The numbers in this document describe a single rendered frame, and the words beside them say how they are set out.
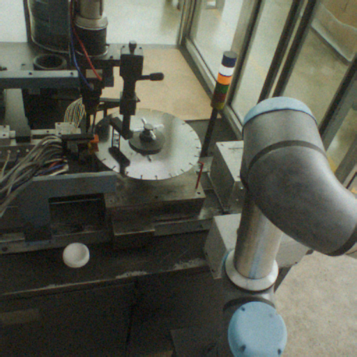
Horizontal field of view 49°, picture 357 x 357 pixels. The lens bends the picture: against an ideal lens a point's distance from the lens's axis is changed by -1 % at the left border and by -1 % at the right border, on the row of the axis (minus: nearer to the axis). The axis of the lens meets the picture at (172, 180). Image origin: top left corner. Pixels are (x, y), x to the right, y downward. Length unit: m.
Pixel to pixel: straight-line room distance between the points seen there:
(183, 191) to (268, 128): 0.64
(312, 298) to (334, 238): 1.65
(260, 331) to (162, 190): 0.53
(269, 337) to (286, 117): 0.45
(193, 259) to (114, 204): 0.28
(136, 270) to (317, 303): 1.26
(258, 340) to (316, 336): 1.26
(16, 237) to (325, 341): 1.49
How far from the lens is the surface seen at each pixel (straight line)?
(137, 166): 1.09
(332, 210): 0.53
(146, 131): 1.14
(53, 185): 1.00
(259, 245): 0.77
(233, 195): 1.24
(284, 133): 0.57
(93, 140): 1.13
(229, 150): 1.30
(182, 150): 1.17
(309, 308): 2.14
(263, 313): 0.86
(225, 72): 1.27
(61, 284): 1.10
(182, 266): 1.14
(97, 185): 1.01
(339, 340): 2.13
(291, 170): 0.52
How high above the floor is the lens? 1.70
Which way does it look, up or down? 44 degrees down
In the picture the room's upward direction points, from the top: 12 degrees clockwise
